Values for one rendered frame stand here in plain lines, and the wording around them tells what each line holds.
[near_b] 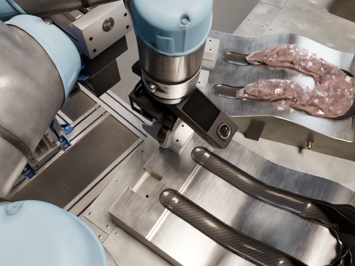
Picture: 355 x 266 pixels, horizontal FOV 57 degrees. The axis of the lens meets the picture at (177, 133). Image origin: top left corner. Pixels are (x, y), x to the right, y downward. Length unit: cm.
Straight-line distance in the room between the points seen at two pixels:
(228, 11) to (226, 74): 155
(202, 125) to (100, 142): 105
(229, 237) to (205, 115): 24
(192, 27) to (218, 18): 199
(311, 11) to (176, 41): 86
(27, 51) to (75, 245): 16
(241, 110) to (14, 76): 55
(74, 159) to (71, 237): 129
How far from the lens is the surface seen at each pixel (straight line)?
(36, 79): 28
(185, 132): 61
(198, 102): 46
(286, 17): 109
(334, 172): 81
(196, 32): 31
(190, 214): 61
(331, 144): 78
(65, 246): 18
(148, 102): 49
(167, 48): 31
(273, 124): 74
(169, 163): 64
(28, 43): 29
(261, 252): 59
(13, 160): 27
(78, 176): 143
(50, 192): 143
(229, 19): 229
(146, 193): 65
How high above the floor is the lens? 147
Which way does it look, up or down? 60 degrees down
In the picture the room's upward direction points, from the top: straight up
